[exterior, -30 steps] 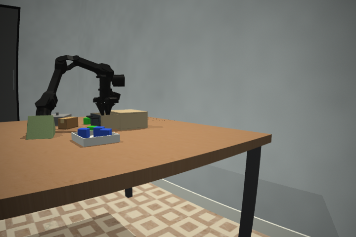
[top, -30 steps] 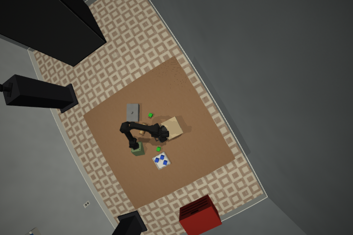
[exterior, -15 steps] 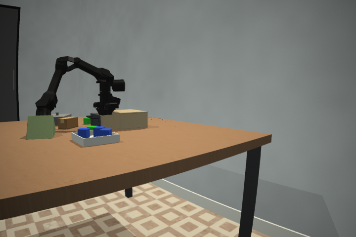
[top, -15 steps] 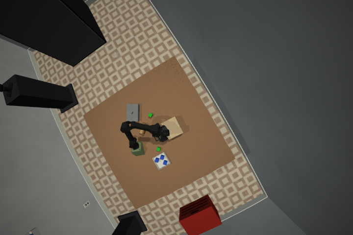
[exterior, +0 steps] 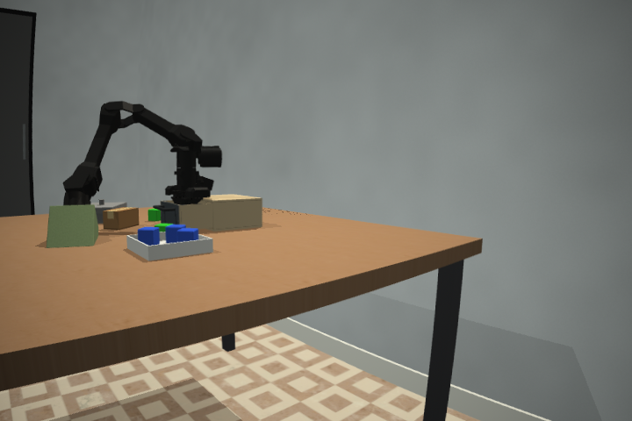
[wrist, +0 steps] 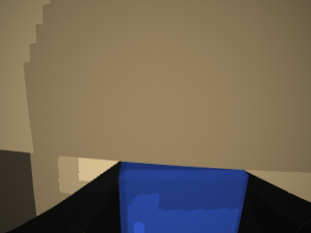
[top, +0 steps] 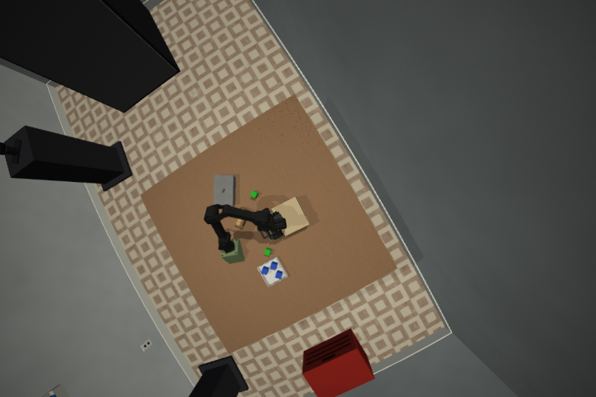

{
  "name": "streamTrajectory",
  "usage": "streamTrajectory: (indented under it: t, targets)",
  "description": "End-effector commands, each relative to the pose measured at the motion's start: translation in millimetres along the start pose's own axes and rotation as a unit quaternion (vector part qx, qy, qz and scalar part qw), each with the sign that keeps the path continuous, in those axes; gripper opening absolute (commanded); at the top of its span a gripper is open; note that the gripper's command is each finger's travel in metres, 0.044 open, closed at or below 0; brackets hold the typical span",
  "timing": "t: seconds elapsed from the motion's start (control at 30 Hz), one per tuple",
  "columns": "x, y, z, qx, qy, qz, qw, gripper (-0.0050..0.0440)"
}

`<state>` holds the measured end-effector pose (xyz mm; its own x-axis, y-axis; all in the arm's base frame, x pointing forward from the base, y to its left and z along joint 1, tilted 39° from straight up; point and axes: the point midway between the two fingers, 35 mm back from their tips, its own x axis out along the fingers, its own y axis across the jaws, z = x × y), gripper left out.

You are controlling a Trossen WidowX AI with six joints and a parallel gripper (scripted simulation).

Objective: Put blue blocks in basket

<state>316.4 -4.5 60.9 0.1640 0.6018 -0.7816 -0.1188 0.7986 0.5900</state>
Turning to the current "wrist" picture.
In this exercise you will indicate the blue block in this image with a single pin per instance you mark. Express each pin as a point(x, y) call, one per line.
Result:
point(177, 199)

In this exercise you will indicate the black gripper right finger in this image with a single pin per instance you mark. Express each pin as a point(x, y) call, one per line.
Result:
point(268, 208)

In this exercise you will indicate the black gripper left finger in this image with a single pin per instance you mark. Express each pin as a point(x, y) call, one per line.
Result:
point(94, 208)

